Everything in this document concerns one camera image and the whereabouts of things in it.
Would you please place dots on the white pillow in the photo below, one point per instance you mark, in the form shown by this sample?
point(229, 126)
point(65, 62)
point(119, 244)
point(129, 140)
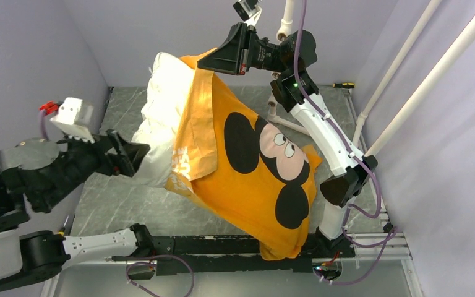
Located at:
point(167, 92)

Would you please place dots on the yellow pillowcase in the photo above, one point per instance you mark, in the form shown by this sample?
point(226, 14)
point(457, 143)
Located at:
point(232, 162)

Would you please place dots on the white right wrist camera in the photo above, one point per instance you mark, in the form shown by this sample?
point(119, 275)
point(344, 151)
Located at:
point(248, 10)

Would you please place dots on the aluminium table edge rail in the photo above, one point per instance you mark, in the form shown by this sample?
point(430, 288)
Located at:
point(387, 245)

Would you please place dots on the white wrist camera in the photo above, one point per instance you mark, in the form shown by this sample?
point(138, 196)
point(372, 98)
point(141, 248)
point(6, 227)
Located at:
point(71, 117)
point(248, 10)

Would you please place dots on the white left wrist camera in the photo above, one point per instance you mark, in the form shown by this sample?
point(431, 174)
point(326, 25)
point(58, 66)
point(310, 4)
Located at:
point(71, 117)

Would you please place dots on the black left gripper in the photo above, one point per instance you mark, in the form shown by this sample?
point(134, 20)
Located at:
point(128, 159)

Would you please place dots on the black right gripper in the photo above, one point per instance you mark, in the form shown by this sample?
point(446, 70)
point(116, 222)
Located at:
point(226, 58)

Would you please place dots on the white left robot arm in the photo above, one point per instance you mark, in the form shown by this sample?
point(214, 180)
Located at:
point(35, 176)

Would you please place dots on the white pvc pipe frame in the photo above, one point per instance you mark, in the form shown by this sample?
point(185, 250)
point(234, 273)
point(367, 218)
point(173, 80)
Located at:
point(358, 40)

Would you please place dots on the yellow black screwdriver right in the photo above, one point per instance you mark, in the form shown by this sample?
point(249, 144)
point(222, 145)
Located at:
point(344, 85)

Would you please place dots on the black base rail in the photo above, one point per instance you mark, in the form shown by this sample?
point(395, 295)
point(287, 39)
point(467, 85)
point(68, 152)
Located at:
point(240, 253)

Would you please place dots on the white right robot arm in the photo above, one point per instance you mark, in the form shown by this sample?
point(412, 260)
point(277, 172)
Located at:
point(298, 94)

